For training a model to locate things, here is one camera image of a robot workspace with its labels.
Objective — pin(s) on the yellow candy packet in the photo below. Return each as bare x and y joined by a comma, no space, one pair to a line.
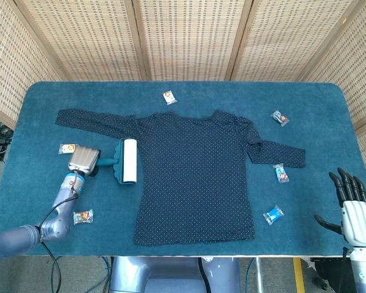
68,148

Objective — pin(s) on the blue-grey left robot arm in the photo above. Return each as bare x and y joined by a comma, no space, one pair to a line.
56,226

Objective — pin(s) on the clear dark candy packet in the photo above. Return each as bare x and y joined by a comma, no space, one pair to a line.
280,118

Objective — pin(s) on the navy polka dot shirt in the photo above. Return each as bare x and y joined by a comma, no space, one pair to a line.
195,183

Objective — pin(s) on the red brown candy packet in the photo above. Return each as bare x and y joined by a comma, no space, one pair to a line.
83,216

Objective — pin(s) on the blue white candy packet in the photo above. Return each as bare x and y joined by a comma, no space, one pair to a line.
273,215

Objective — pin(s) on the woven wooden folding screen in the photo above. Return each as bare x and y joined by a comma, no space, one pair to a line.
85,39

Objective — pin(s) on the teal plush table cloth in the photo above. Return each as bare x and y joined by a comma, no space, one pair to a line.
216,94

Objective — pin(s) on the black equipment beside table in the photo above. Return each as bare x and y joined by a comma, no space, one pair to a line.
0,143

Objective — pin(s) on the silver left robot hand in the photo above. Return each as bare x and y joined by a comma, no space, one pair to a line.
83,160

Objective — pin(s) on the lint roller with teal handle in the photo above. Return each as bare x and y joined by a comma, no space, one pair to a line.
129,161

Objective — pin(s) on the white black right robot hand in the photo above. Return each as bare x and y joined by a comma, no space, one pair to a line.
360,219

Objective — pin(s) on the blue-grey robot torso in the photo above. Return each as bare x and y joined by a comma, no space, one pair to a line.
170,274

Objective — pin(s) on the white red candy packet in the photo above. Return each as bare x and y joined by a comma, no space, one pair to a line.
170,97

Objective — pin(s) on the blue orange candy packet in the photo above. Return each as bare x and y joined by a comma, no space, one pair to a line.
281,173

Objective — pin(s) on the white table leg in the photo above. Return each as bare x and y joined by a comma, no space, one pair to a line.
258,274

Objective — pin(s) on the black chair base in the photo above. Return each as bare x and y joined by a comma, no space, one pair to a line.
332,271

